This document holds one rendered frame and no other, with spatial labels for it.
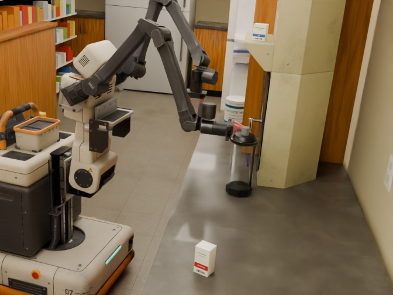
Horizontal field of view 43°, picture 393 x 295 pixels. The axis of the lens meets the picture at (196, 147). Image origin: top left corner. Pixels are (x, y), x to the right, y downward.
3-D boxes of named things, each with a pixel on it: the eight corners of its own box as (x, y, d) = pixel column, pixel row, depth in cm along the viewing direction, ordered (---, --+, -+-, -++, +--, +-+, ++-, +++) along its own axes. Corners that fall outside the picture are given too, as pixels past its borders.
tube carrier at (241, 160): (257, 188, 201) (263, 137, 193) (245, 198, 192) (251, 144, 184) (232, 181, 206) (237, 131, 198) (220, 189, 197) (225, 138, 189)
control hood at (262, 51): (270, 57, 220) (273, 34, 217) (271, 72, 190) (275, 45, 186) (244, 54, 221) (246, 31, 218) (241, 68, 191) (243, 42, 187)
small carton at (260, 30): (266, 39, 199) (268, 24, 197) (264, 41, 194) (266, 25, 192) (254, 38, 200) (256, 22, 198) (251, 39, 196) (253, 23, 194)
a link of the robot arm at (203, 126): (199, 131, 210) (197, 134, 204) (200, 115, 208) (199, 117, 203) (215, 133, 209) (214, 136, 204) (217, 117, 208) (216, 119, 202)
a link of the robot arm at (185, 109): (159, 32, 211) (147, 32, 202) (171, 27, 209) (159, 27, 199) (190, 130, 215) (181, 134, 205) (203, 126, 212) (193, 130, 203)
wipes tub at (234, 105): (247, 122, 289) (250, 96, 284) (246, 129, 277) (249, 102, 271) (224, 119, 290) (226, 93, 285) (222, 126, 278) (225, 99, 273)
